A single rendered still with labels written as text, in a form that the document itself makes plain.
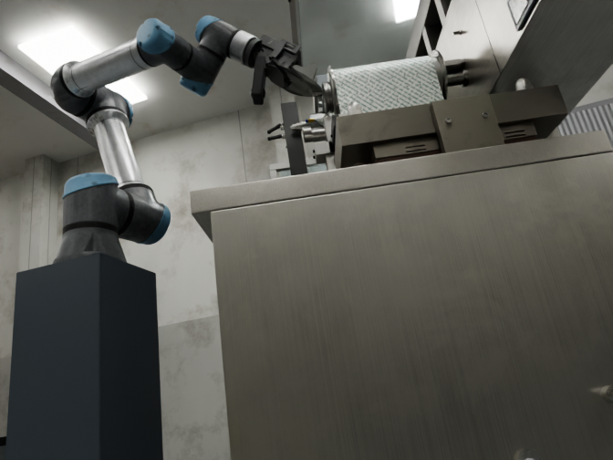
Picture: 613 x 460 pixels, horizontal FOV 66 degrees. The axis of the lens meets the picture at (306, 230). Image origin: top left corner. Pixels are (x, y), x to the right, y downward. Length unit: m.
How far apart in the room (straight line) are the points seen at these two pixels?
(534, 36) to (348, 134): 0.41
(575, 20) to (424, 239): 0.53
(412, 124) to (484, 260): 0.28
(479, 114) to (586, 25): 0.29
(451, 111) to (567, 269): 0.32
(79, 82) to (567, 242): 1.17
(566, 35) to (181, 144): 5.73
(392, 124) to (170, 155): 5.72
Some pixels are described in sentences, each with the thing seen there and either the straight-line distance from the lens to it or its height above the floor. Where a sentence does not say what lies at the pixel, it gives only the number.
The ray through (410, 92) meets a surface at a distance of 1.15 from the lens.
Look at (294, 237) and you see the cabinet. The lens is 0.71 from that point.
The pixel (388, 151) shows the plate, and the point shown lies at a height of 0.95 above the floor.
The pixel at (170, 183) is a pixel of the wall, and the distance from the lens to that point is 6.31.
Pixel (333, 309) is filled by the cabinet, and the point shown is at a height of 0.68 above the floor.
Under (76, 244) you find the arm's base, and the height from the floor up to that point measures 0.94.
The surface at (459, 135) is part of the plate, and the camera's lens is 0.85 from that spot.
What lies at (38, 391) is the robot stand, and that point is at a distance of 1.05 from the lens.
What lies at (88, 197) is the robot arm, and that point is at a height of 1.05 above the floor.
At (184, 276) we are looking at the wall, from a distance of 5.80.
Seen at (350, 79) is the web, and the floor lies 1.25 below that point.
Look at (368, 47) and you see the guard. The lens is 1.94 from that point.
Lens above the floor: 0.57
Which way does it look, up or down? 19 degrees up
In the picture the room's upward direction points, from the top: 9 degrees counter-clockwise
